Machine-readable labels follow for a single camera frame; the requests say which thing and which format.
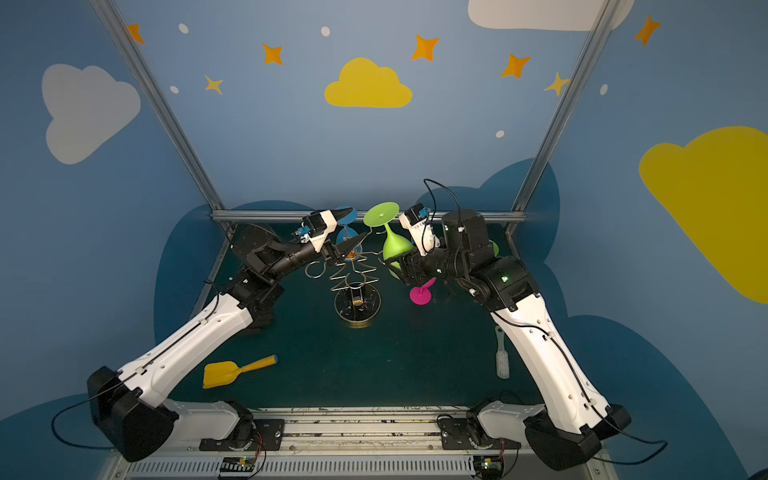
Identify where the blue wine glass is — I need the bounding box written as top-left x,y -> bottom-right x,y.
336,207 -> 358,244

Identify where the pink wine glass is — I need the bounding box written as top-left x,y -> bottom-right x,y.
409,277 -> 436,306

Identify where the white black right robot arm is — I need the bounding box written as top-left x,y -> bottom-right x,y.
383,204 -> 631,471

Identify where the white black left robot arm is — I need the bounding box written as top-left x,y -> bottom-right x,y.
87,207 -> 363,462

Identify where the black glove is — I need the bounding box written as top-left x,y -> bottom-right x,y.
243,311 -> 274,335

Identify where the white cleaning brush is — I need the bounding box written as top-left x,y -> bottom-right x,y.
495,326 -> 510,380

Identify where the yellow plastic scoop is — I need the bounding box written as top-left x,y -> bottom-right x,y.
202,355 -> 278,390

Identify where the right green circuit board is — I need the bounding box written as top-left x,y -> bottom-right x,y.
472,456 -> 505,480

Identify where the green circuit board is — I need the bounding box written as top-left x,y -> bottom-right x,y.
472,456 -> 505,480
217,457 -> 256,479

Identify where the left green circuit board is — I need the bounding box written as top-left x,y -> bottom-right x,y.
217,457 -> 256,479

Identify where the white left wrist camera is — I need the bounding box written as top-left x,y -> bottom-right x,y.
295,210 -> 338,253

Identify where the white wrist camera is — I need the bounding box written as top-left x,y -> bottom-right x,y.
398,203 -> 440,256
295,210 -> 338,253

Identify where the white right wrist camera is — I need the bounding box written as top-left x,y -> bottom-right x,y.
398,203 -> 440,256

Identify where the gold wire glass rack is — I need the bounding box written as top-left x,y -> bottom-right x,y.
329,244 -> 382,329

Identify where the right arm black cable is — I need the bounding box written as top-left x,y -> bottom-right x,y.
422,178 -> 464,241

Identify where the left aluminium corner post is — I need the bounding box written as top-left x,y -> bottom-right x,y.
90,0 -> 225,213

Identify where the aluminium corner post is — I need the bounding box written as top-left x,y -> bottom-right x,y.
90,0 -> 225,213
505,0 -> 621,243

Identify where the right aluminium corner post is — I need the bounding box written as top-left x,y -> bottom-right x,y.
505,0 -> 621,243

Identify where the horizontal aluminium back rail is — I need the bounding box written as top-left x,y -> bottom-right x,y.
211,210 -> 526,223

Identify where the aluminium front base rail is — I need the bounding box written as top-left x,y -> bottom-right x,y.
100,406 -> 617,479

